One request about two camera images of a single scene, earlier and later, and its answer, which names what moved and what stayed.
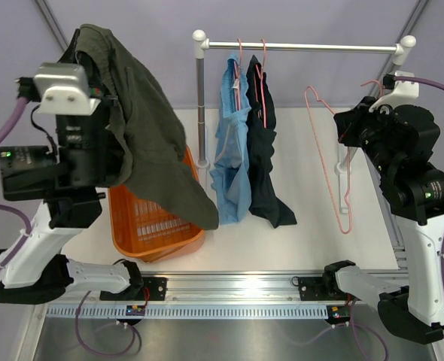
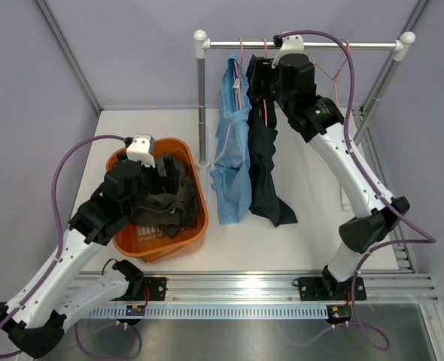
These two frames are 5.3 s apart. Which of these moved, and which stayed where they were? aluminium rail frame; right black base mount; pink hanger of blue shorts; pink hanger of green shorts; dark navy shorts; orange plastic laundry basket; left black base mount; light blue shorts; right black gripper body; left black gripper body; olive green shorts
Moved: olive green shorts; right black gripper body; pink hanger of green shorts; left black gripper body
Stayed: left black base mount; orange plastic laundry basket; dark navy shorts; aluminium rail frame; right black base mount; pink hanger of blue shorts; light blue shorts
